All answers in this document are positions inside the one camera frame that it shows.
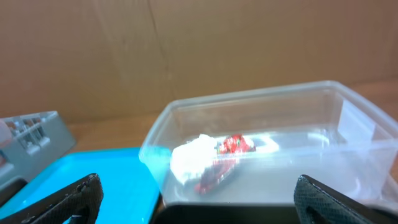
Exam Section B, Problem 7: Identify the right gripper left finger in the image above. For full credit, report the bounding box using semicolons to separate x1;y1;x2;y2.
1;173;104;224

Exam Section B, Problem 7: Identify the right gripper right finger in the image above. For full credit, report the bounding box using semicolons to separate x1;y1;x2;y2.
294;175;397;224

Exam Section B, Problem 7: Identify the red snack wrapper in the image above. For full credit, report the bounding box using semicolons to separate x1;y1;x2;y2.
195;134;256;195

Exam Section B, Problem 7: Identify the white tissue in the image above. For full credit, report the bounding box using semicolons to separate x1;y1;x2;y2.
170;134;218;185

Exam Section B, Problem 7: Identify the teal plastic tray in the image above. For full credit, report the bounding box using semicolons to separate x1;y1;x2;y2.
1;148;159;224

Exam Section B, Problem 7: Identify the grey plastic dish rack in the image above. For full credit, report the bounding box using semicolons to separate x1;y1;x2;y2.
1;111;76;189

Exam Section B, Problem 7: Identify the black rectangular tray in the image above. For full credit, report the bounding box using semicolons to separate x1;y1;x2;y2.
150;202;398;224

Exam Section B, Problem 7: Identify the clear plastic bin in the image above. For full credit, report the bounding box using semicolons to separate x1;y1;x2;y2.
139;81;397;205

